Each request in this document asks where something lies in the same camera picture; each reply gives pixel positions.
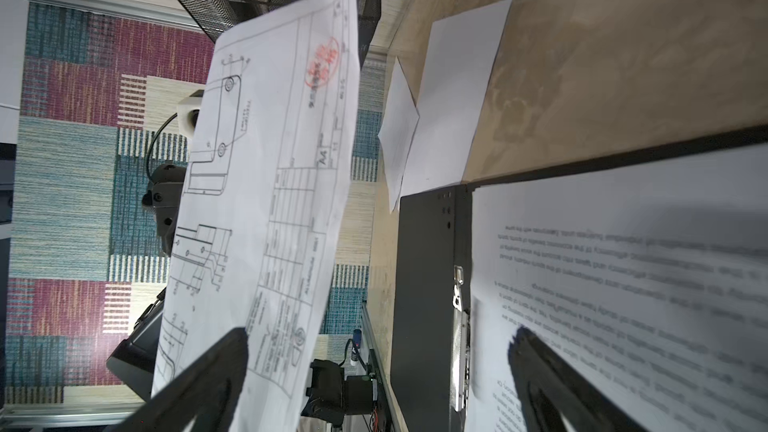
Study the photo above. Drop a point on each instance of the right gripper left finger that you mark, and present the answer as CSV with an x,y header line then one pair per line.
x,y
203,397

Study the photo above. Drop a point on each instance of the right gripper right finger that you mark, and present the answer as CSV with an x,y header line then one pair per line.
x,y
554,396

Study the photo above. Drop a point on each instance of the red folder black inside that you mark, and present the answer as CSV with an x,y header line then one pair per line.
x,y
432,335

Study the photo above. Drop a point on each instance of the text sheet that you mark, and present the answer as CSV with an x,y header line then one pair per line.
x,y
649,280

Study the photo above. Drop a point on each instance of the diagram drawing sheet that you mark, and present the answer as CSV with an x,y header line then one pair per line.
x,y
264,194

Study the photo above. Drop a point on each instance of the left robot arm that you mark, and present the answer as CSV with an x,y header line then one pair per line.
x,y
149,173

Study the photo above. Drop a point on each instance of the blank white sheet left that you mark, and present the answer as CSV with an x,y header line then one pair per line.
x,y
396,134

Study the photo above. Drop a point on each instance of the blank white sheet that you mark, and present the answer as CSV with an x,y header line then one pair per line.
x,y
460,57
396,134

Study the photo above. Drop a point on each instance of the blank white sheet front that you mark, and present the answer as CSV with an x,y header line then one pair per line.
x,y
460,57

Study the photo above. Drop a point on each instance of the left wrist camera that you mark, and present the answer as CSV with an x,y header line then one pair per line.
x,y
188,110

